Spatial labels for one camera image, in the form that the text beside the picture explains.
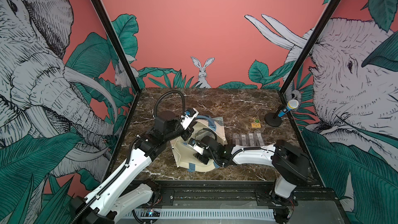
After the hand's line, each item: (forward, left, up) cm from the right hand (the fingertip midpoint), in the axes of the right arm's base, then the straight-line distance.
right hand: (194, 149), depth 84 cm
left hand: (+5, -2, +21) cm, 22 cm away
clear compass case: (+8, -29, -5) cm, 31 cm away
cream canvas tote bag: (-1, +6, -3) cm, 7 cm away
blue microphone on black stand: (+24, -52, -5) cm, 57 cm away
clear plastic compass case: (+9, -25, -5) cm, 27 cm away
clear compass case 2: (+9, -34, -5) cm, 36 cm away
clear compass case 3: (+9, -38, -5) cm, 40 cm away
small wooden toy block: (+19, -39, -6) cm, 44 cm away
